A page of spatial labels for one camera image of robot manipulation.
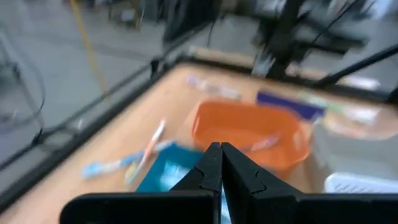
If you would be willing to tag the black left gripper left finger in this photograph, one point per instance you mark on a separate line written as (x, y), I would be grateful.
(208, 177)

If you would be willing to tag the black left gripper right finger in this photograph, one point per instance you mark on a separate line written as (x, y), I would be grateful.
(245, 189)

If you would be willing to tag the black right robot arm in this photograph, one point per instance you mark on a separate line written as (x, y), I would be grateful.
(281, 37)

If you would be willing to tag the teal plastic basket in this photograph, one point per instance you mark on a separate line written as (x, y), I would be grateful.
(155, 168)

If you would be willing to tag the orange plastic basket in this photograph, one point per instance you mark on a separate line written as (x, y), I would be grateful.
(236, 124)

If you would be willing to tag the orange and white toothbrush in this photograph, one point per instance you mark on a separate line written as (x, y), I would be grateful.
(154, 140)

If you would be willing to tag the dark blue flat mat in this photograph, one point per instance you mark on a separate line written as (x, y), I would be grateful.
(289, 104)

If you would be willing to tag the blue and white toothbrush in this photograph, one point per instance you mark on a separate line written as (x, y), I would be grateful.
(99, 168)

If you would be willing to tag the white perforated plastic basket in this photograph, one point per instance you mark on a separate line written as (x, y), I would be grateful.
(357, 185)

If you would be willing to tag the grey plastic basket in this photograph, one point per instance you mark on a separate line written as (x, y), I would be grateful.
(357, 155)

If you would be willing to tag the green and white toothbrush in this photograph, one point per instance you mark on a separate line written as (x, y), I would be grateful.
(335, 108)

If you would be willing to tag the black metal bar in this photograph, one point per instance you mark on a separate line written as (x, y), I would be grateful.
(357, 65)

